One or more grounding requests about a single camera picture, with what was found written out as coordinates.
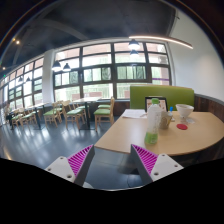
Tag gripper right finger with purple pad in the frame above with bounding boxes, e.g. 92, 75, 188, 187
131, 144, 182, 185

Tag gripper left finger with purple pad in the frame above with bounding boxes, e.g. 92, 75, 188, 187
46, 145, 95, 186

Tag red round coaster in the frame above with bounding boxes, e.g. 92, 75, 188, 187
176, 124, 188, 130

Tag clear bottle with green cap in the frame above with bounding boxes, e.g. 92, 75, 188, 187
145, 98, 162, 144

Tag wooden chair with green seat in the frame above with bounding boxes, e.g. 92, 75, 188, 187
94, 98, 115, 127
44, 102, 62, 126
62, 100, 85, 128
22, 109, 37, 124

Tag small bottle with blue cap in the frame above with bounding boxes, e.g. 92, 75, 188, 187
168, 106, 175, 122

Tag white paper sheets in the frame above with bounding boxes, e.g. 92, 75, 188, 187
122, 109, 146, 119

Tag white bowl on stand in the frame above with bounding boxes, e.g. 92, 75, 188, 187
176, 104, 194, 123

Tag dining table by window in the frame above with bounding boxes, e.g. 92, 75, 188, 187
73, 97, 101, 130

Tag black framed menu sign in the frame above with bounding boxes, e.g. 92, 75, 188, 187
145, 96, 168, 112

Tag green upholstered bench back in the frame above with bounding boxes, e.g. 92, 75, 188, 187
130, 84, 194, 109

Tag large grid window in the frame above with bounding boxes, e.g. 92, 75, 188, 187
54, 41, 172, 101

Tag black pendant lamp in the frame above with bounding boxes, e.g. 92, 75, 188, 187
130, 50, 139, 57
62, 63, 71, 72
128, 39, 140, 50
52, 61, 62, 72

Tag long linear ceiling light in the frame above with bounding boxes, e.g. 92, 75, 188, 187
129, 35, 193, 49

